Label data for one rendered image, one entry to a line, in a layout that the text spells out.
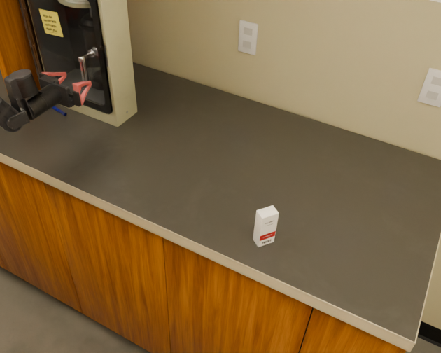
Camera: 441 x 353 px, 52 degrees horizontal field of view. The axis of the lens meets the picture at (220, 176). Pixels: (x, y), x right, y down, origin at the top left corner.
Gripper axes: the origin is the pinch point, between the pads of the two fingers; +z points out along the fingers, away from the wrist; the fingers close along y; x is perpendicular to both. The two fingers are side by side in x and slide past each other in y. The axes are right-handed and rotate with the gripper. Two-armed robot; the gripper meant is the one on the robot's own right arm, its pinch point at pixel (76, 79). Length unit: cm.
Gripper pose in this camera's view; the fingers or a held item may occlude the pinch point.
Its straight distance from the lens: 145.4
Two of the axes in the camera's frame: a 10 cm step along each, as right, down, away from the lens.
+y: -8.8, -3.4, 3.4
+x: -0.3, 7.5, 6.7
